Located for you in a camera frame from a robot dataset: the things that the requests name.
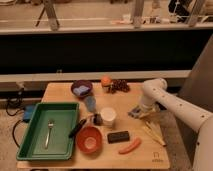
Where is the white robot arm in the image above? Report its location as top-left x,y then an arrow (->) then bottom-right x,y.
139,78 -> 213,171

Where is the green plastic tray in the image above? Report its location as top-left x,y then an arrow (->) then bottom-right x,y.
16,102 -> 79,161

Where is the orange carrot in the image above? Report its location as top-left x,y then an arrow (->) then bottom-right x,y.
118,138 -> 142,154

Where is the black rectangular block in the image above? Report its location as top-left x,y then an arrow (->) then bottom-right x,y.
107,131 -> 130,143

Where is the white cup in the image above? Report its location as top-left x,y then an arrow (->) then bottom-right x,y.
100,107 -> 117,127

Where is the dark grape bunch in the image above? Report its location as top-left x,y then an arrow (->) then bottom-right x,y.
109,79 -> 130,93

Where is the small dark object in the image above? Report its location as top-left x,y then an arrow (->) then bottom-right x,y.
93,114 -> 102,125

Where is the orange fruit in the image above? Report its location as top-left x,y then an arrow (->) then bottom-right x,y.
101,76 -> 112,87

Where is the red bowl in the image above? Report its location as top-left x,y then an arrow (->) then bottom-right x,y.
76,126 -> 102,154

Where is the purple bowl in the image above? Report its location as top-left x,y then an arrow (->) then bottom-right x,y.
71,80 -> 93,98

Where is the blue sponge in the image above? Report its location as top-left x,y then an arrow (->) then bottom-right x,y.
73,85 -> 89,96

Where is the silver metal spoon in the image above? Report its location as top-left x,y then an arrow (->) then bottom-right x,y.
45,120 -> 54,149

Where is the blue power box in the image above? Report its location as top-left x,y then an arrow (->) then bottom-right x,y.
23,105 -> 35,123

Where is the black handled tool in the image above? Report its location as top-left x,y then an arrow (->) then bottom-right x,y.
69,119 -> 87,138

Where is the black cable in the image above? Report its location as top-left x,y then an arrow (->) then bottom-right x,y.
4,87 -> 27,148

